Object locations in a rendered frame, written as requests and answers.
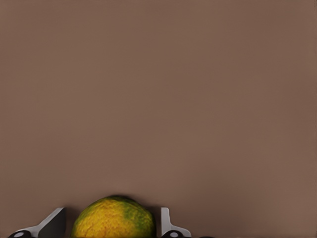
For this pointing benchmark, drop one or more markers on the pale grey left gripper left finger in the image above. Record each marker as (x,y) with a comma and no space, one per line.
(53,223)

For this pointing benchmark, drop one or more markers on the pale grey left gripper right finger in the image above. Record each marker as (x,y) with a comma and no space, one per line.
(166,223)

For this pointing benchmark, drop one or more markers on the yellow-green orange fruit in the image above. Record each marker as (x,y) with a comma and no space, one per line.
(114,219)

